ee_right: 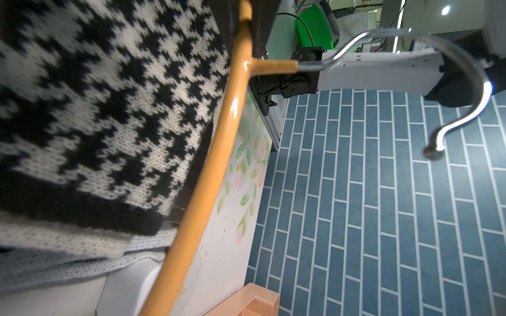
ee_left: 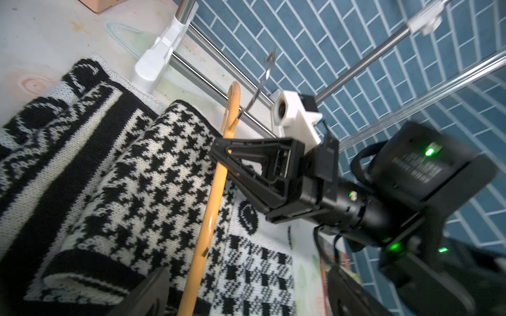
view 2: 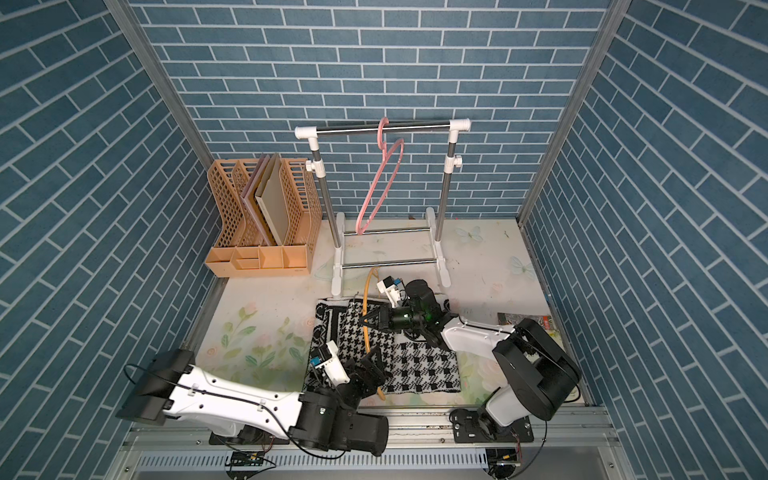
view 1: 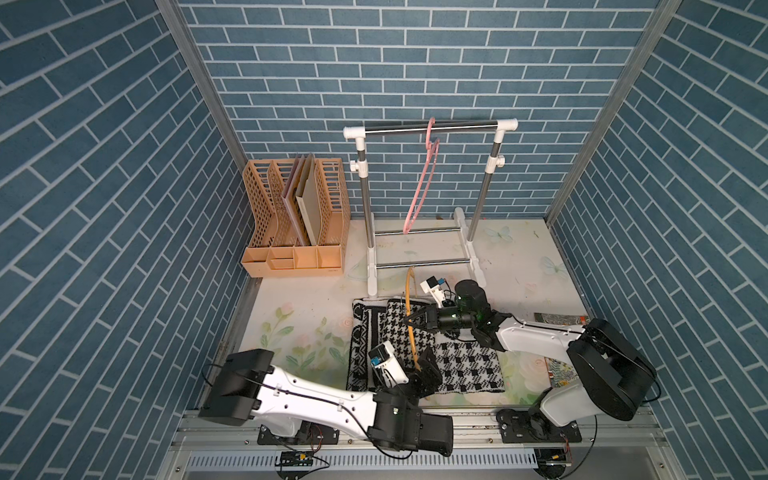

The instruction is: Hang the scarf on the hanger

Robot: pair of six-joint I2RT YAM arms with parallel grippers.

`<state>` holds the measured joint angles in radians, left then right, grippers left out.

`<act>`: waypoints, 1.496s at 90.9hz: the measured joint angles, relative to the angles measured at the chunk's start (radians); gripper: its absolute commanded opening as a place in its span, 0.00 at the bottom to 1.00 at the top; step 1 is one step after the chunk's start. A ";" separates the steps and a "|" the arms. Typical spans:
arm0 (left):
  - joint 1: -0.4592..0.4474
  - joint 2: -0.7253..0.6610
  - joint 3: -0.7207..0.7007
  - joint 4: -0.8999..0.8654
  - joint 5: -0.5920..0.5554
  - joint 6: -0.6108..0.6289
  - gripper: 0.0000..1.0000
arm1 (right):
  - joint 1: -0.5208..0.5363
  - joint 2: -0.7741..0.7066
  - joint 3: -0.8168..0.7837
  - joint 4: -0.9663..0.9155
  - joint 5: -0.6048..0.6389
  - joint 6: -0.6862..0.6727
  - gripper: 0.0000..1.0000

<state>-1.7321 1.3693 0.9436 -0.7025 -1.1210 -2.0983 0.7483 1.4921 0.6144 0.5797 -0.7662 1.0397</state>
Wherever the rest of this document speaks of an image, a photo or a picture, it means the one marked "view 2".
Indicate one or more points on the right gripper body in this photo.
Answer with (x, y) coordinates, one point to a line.
(403, 319)

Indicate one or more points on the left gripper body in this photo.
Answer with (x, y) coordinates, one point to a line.
(360, 388)

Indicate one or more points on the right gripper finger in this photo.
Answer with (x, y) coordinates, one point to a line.
(372, 321)
(371, 306)

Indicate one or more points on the orange clothes hanger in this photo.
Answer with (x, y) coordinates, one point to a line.
(373, 273)

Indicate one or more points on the houndstooth black white scarf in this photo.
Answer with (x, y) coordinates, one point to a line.
(413, 367)

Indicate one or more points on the pink clothes hanger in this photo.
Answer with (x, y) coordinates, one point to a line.
(362, 224)

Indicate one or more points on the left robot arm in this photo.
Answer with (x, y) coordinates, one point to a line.
(320, 418)

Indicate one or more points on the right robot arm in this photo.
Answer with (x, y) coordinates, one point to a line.
(540, 375)

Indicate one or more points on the orange plastic file organizer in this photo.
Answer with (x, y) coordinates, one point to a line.
(238, 252)

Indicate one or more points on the left green circuit board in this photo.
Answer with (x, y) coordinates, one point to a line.
(239, 459)

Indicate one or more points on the beige folder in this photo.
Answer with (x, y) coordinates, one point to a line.
(270, 197)

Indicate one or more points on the purple folder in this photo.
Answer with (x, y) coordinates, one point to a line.
(253, 210)

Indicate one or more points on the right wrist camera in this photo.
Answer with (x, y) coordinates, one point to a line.
(394, 290)

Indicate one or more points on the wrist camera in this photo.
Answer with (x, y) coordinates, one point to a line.
(394, 290)
(325, 359)

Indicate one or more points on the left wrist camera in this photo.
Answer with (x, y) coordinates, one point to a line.
(325, 359)

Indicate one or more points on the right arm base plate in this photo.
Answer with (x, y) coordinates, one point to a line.
(476, 426)

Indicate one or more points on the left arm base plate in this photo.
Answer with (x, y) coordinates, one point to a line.
(240, 438)

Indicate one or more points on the aluminium mounting rail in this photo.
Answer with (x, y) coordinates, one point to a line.
(387, 443)

